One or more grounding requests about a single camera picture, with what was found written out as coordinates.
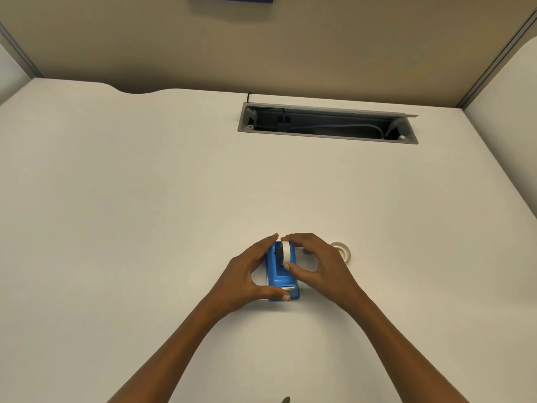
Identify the person's left hand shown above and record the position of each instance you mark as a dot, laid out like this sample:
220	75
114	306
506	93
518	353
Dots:
235	283

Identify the person's right hand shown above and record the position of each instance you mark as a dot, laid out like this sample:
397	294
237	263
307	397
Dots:
329	274

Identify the person's left thumb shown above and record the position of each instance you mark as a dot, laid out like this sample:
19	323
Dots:
272	294

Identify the person's right thumb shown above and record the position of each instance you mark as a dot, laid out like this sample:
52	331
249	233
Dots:
298	272

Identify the blue tape dispenser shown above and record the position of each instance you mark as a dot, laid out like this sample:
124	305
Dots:
277	277

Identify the white tape roll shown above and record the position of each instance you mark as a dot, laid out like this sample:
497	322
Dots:
347	252
287	253

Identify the person's left forearm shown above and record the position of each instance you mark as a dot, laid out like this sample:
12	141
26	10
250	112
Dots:
176	352

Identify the person's right forearm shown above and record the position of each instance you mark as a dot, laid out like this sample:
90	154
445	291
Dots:
398	352

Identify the grey partition frame strip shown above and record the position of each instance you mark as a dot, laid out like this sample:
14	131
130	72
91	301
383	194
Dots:
19	48
495	58

